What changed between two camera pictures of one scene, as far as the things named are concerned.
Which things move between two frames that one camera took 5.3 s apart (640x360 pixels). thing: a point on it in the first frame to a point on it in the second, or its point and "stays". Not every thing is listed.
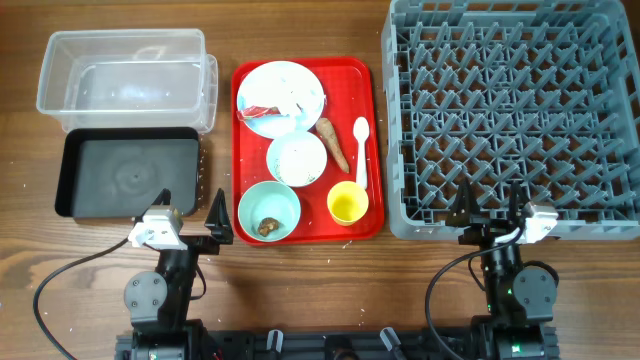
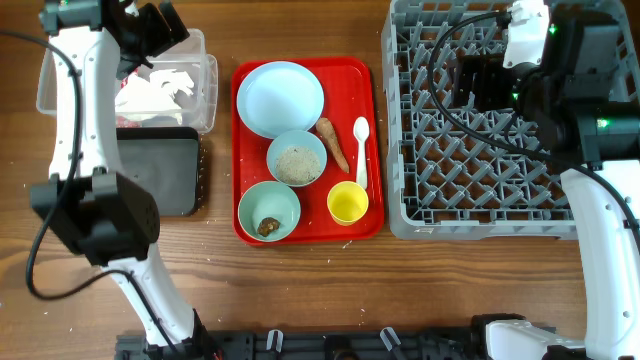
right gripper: [485, 229] to [487, 71]
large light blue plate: [292, 88] stays
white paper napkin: [301, 99] to [152, 96]
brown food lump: [267, 224] stays
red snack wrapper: [257, 111] to [122, 121]
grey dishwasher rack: [541, 93] stays
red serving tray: [307, 150] stays
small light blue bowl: [296, 158] stays
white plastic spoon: [361, 130] stays
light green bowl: [269, 200] stays
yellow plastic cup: [348, 203] stays
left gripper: [217, 227] to [164, 37]
